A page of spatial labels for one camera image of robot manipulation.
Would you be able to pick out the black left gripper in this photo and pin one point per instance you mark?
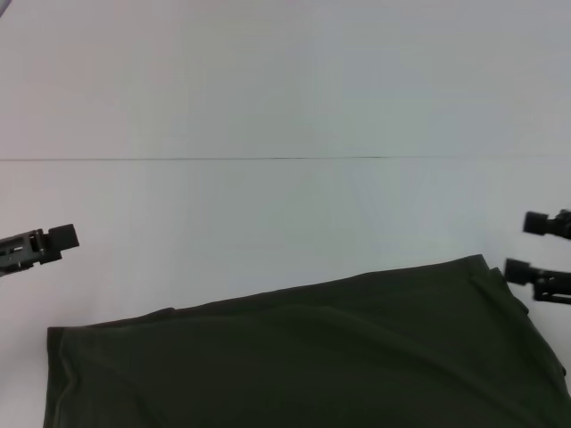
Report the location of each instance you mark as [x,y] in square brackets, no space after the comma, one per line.
[18,254]

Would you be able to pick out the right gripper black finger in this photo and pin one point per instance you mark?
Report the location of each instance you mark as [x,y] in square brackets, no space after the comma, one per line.
[522,271]
[540,223]

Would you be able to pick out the dark green shirt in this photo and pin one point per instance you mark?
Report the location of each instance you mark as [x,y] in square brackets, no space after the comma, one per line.
[312,356]

